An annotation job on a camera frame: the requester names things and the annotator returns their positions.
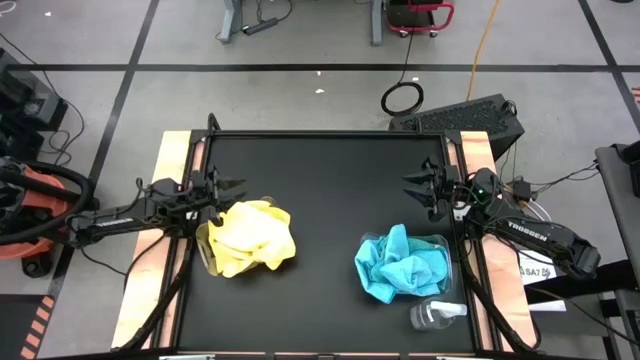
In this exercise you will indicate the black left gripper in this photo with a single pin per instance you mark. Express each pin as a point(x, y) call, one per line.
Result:
point(205, 195)

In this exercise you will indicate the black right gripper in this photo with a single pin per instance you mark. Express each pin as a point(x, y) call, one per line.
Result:
point(445, 190)

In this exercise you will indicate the clear plastic basket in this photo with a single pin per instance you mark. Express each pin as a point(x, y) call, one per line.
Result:
point(449, 270)
point(201, 245)

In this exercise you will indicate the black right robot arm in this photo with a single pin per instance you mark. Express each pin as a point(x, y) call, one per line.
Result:
point(530, 231)

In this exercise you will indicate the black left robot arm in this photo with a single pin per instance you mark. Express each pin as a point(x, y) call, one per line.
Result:
point(115, 221)

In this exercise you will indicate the black power adapter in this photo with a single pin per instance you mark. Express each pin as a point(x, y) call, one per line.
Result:
point(521, 190)

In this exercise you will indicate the clear spray bottle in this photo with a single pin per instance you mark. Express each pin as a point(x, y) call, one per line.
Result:
point(430, 316)

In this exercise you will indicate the white paper sheet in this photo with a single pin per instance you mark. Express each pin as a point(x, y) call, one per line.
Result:
point(537, 282)

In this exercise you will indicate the black power strip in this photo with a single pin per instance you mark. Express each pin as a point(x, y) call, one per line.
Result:
point(260, 26)

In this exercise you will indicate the grey desk leg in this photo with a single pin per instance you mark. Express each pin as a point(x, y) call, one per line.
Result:
point(230, 20)
point(376, 25)

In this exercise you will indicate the red utility cart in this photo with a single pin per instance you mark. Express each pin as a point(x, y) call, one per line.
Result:
point(420, 15)

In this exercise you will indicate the orange shop vacuum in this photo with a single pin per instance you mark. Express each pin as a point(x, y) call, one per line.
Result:
point(45, 195)

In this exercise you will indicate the black metal beam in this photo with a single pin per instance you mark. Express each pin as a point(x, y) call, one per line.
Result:
point(620, 274)

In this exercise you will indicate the black equipment stack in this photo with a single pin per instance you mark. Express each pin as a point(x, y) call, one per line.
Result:
point(25, 100)

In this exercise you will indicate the black orange-striped floor mat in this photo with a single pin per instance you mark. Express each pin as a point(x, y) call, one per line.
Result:
point(15, 325)

